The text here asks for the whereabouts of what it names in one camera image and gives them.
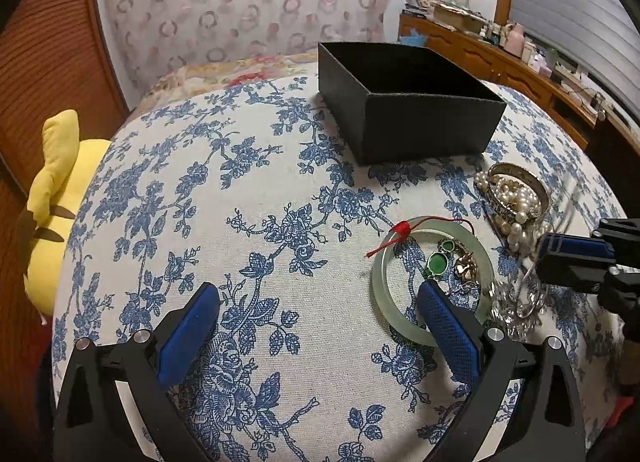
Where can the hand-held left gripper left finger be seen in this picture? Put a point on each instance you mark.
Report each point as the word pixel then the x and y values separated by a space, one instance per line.
pixel 192 329

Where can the pile of papers and boxes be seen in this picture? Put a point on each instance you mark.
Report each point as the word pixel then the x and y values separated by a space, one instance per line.
pixel 450 12

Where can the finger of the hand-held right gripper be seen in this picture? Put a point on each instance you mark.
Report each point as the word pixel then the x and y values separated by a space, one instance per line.
pixel 575 248
pixel 617 229

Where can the red floral quilt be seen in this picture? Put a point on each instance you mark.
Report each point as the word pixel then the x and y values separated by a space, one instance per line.
pixel 210 72

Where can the gold brooch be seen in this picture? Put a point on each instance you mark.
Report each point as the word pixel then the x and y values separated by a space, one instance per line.
pixel 466 267

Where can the gold patterned bangle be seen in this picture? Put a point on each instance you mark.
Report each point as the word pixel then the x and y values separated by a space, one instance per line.
pixel 540 189

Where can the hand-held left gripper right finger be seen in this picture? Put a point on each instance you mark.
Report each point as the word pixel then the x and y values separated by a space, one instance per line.
pixel 450 329

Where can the wooden headboard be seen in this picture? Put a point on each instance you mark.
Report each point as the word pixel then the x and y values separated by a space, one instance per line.
pixel 45 67

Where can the wooden dresser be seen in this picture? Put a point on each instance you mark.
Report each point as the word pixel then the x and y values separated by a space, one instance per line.
pixel 480 57

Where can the green stone pendant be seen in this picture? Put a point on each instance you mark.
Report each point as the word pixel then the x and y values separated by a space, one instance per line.
pixel 437 262

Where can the yellow plush toy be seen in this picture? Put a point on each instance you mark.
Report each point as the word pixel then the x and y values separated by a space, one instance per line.
pixel 60 177

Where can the blue floral cloth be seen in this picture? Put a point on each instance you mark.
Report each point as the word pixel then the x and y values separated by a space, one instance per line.
pixel 225 222

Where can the pink bottle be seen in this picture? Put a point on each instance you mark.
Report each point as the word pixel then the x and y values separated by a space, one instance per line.
pixel 515 37

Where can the black square jewelry box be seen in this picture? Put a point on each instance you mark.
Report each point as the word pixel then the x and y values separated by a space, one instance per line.
pixel 400 129

